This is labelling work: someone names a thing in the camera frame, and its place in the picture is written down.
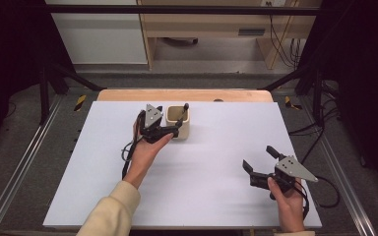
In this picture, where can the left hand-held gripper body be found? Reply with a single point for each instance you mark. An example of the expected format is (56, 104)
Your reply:
(152, 131)

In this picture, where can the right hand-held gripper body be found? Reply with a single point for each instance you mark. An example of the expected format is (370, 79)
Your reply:
(288, 167)

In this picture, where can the cream square cup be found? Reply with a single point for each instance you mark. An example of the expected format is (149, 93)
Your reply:
(183, 131)

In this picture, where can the black pen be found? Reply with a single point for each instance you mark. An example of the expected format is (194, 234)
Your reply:
(183, 113)

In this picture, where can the person's left hand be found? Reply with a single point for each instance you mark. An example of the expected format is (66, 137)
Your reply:
(144, 157)

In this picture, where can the person's right hand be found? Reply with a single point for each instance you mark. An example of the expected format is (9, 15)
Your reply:
(288, 206)

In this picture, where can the wooden table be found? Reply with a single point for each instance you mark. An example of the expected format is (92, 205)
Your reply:
(183, 95)

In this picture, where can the yellow black tape strip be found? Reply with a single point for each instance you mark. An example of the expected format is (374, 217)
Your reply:
(290, 103)
(80, 102)

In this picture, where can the black metal stand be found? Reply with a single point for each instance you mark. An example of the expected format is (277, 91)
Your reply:
(316, 95)
(44, 98)

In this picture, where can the grey chair base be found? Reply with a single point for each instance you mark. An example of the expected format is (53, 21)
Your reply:
(180, 41)

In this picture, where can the white cabinet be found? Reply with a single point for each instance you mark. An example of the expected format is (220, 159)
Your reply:
(101, 39)

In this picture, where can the light wooden desk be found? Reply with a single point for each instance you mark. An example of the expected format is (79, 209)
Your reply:
(210, 23)

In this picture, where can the black curtain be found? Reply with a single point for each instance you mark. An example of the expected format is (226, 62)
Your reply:
(367, 65)
(6, 49)

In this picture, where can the white power strip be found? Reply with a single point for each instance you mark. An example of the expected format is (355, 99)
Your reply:
(274, 2)

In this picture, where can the aluminium floor rail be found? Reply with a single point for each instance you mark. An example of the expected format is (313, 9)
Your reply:
(341, 183)
(19, 164)

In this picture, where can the black horizontal frame bar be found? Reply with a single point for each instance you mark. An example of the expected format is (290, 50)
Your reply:
(177, 10)

